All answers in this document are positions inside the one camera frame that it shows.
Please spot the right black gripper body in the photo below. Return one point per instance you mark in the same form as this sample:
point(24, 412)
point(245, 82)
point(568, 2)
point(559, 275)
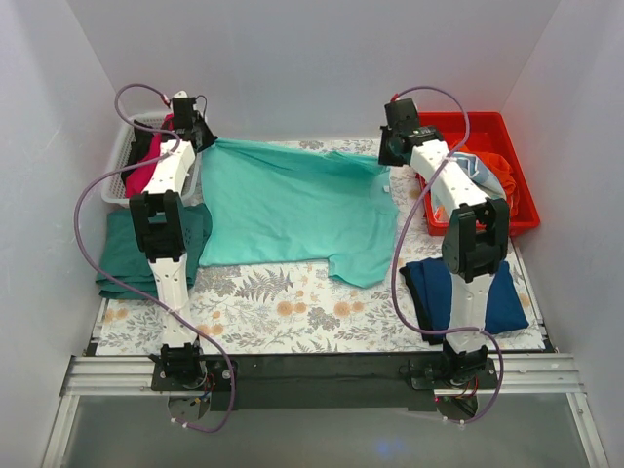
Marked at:
point(386, 150)

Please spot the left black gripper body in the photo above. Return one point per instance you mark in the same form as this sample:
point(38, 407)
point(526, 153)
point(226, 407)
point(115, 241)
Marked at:
point(201, 136)

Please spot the turquoise t shirt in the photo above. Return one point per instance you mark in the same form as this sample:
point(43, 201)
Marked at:
point(273, 204)

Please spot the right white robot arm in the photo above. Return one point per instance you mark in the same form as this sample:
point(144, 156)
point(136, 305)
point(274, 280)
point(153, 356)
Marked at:
point(475, 243)

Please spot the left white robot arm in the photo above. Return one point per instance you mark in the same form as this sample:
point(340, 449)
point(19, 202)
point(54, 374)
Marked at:
point(157, 219)

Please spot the black garment in basket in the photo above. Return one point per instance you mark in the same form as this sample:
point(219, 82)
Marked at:
point(139, 146)

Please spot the magenta shirt in basket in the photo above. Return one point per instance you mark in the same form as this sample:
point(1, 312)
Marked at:
point(141, 170)

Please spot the red plastic bin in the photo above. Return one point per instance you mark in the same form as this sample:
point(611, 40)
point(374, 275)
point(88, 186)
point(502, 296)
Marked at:
point(489, 134)

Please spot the patterned light blue shirt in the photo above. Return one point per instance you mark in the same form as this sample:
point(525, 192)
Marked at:
point(480, 174)

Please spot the white plastic basket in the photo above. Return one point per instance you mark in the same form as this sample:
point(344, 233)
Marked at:
point(113, 190)

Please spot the orange shirt in bin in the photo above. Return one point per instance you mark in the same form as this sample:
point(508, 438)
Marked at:
point(505, 173)

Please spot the folded dark green shirt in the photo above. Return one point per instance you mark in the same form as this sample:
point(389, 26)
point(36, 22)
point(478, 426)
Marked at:
point(122, 258)

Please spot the folded navy blue shirt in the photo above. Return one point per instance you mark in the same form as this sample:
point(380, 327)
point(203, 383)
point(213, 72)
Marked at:
point(430, 288)

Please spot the floral table mat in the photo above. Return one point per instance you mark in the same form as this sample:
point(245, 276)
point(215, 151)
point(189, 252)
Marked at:
point(295, 307)

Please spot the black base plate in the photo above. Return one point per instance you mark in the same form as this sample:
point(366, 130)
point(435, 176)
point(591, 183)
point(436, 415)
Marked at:
point(318, 381)

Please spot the aluminium mounting rail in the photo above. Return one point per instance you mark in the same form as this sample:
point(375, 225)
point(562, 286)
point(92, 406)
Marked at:
point(524, 373)

